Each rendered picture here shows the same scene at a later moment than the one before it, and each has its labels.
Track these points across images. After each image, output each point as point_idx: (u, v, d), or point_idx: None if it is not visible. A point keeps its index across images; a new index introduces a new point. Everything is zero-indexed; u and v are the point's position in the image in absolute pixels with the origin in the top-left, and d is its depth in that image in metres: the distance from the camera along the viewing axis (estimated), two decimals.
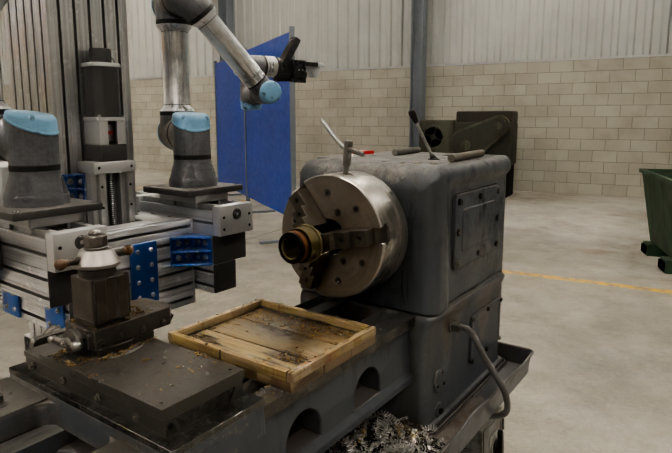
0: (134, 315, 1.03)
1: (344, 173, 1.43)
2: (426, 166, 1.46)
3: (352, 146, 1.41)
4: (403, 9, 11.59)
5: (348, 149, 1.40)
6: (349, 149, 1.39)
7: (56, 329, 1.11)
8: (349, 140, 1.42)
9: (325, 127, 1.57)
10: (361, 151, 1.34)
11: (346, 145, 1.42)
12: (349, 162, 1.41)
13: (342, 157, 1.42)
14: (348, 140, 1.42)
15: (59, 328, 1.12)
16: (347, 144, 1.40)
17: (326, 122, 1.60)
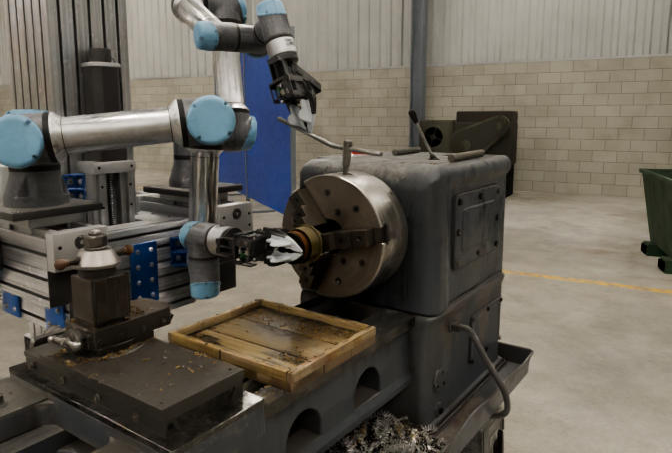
0: (134, 315, 1.03)
1: (342, 173, 1.43)
2: (426, 166, 1.46)
3: (352, 146, 1.41)
4: (403, 9, 11.59)
5: (351, 150, 1.40)
6: (354, 149, 1.39)
7: (56, 329, 1.11)
8: (348, 139, 1.41)
9: (291, 126, 1.50)
10: (376, 151, 1.37)
11: (343, 145, 1.42)
12: (350, 162, 1.42)
13: (342, 157, 1.41)
14: (345, 140, 1.42)
15: (59, 328, 1.12)
16: (349, 144, 1.40)
17: (287, 120, 1.52)
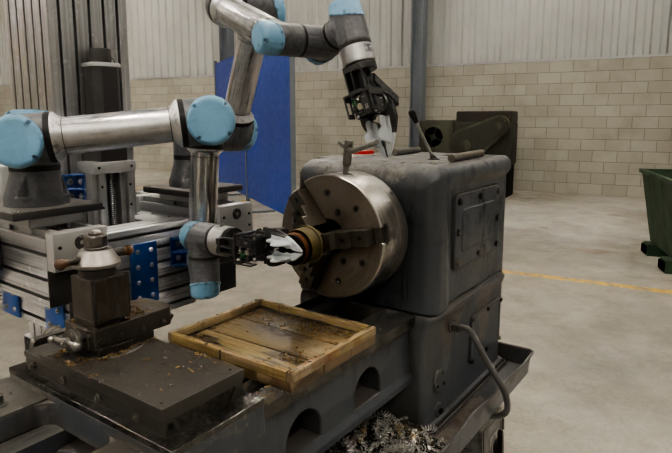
0: (134, 315, 1.03)
1: (346, 174, 1.42)
2: (426, 166, 1.46)
3: (345, 145, 1.42)
4: (403, 9, 11.59)
5: None
6: None
7: (56, 329, 1.11)
8: (347, 140, 1.40)
9: None
10: (339, 142, 1.49)
11: (350, 146, 1.40)
12: (344, 161, 1.43)
13: (351, 158, 1.42)
14: (349, 141, 1.40)
15: (59, 328, 1.12)
16: (350, 143, 1.42)
17: (371, 141, 1.21)
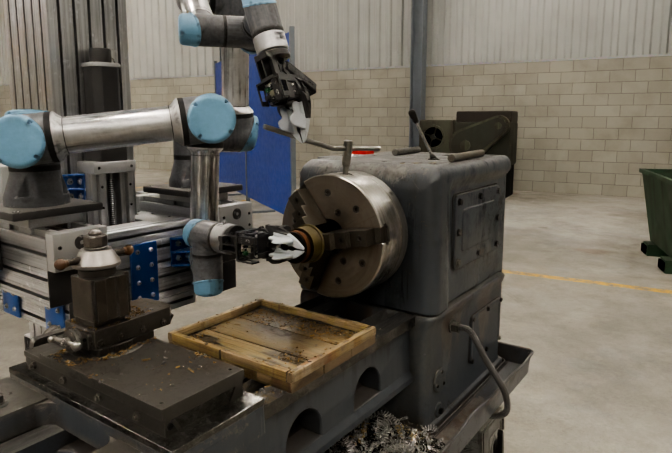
0: (134, 315, 1.03)
1: (343, 174, 1.42)
2: (426, 166, 1.46)
3: None
4: (403, 9, 11.59)
5: (354, 149, 1.42)
6: (357, 148, 1.42)
7: (56, 329, 1.11)
8: (346, 140, 1.41)
9: (285, 133, 1.30)
10: (372, 146, 1.46)
11: (344, 145, 1.40)
12: (349, 161, 1.43)
13: (347, 158, 1.41)
14: (344, 140, 1.41)
15: (59, 328, 1.12)
16: (352, 144, 1.41)
17: (273, 127, 1.30)
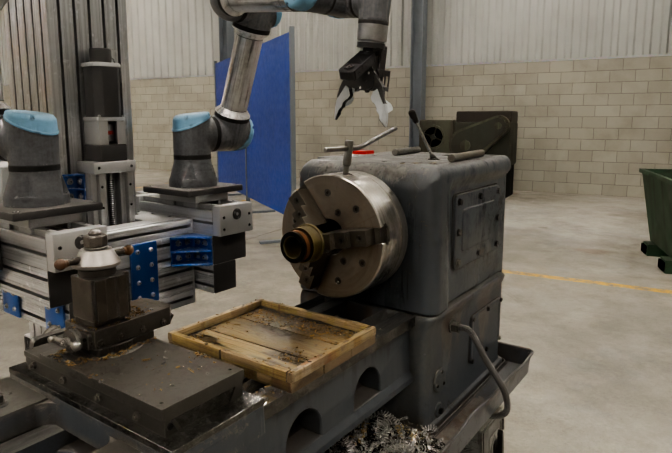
0: (134, 315, 1.03)
1: (346, 174, 1.43)
2: (426, 166, 1.46)
3: (349, 146, 1.40)
4: (403, 9, 11.59)
5: (342, 149, 1.40)
6: (340, 148, 1.40)
7: (56, 329, 1.11)
8: (351, 140, 1.41)
9: (384, 133, 1.56)
10: (331, 148, 1.35)
11: (350, 145, 1.42)
12: (345, 162, 1.41)
13: (345, 157, 1.43)
14: (352, 140, 1.42)
15: (59, 328, 1.12)
16: (344, 143, 1.41)
17: (392, 129, 1.57)
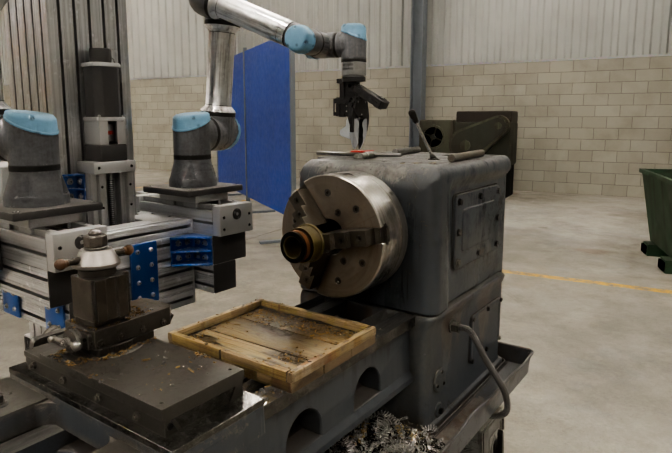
0: (134, 315, 1.03)
1: None
2: (426, 166, 1.46)
3: (375, 157, 1.71)
4: (403, 9, 11.59)
5: (376, 152, 1.70)
6: (379, 152, 1.69)
7: (56, 329, 1.11)
8: None
9: (328, 151, 1.83)
10: (396, 156, 1.67)
11: None
12: (369, 156, 1.68)
13: (366, 151, 1.69)
14: None
15: (59, 328, 1.12)
16: (376, 152, 1.71)
17: (323, 154, 1.86)
